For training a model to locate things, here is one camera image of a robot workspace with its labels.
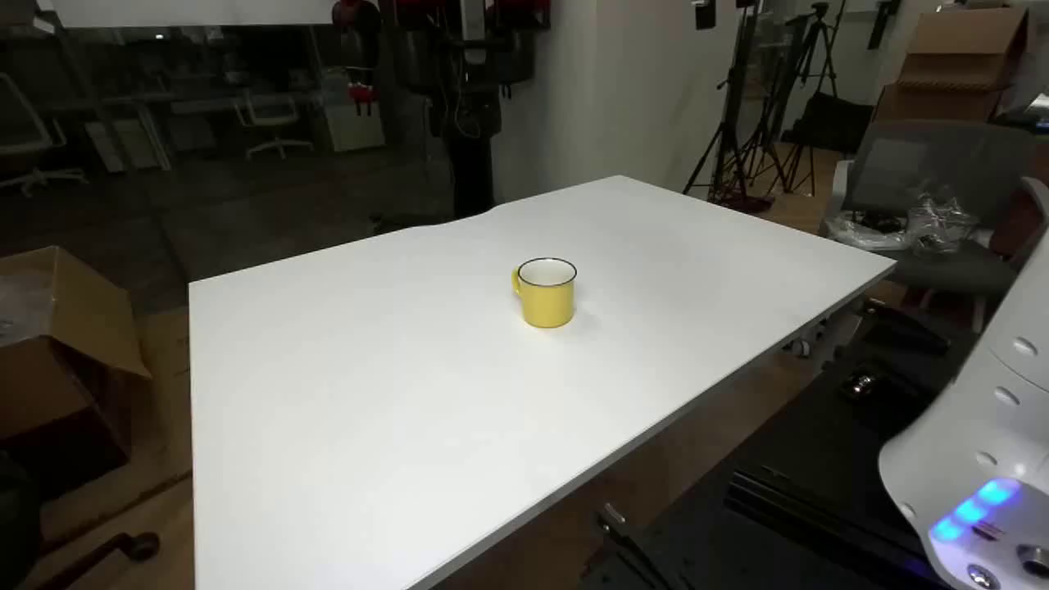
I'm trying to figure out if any black camera tripod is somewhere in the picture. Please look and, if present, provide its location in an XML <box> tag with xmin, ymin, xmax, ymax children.
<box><xmin>682</xmin><ymin>0</ymin><xmax>794</xmax><ymax>213</ymax></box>
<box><xmin>780</xmin><ymin>0</ymin><xmax>847</xmax><ymax>197</ymax></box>

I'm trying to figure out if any open brown cardboard box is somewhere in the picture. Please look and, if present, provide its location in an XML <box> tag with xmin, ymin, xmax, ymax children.
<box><xmin>0</xmin><ymin>244</ymin><xmax>154</xmax><ymax>519</ymax></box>

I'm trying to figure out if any yellow enamel cup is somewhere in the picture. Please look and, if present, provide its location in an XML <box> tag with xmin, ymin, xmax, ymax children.
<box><xmin>512</xmin><ymin>254</ymin><xmax>581</xmax><ymax>331</ymax></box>

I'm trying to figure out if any clear plastic bag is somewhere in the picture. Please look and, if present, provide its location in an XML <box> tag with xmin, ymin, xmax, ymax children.
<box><xmin>822</xmin><ymin>183</ymin><xmax>992</xmax><ymax>260</ymax></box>

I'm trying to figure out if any tall brown cardboard box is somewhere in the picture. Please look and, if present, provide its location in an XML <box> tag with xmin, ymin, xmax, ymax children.
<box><xmin>874</xmin><ymin>3</ymin><xmax>1036</xmax><ymax>128</ymax></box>

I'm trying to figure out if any white office chair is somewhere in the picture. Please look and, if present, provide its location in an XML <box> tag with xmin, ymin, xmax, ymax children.
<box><xmin>232</xmin><ymin>89</ymin><xmax>318</xmax><ymax>165</ymax></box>
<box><xmin>0</xmin><ymin>70</ymin><xmax>91</xmax><ymax>199</ymax></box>

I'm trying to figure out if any black equipment stand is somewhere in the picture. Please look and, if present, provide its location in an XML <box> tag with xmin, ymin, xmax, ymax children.
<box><xmin>431</xmin><ymin>0</ymin><xmax>507</xmax><ymax>222</ymax></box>

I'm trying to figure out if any white board panel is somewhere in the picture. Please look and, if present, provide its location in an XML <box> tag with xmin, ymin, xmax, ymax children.
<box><xmin>37</xmin><ymin>0</ymin><xmax>337</xmax><ymax>28</ymax></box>

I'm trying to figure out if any grey armchair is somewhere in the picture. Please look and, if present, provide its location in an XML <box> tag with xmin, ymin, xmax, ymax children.
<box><xmin>832</xmin><ymin>115</ymin><xmax>1042</xmax><ymax>302</ymax></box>

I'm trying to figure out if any white low cabinet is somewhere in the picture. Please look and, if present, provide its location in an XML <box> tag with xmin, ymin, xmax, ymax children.
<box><xmin>318</xmin><ymin>94</ymin><xmax>391</xmax><ymax>156</ymax></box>

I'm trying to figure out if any black handled tool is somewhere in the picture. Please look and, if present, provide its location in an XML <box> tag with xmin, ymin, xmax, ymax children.
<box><xmin>42</xmin><ymin>529</ymin><xmax>165</xmax><ymax>590</ymax></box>

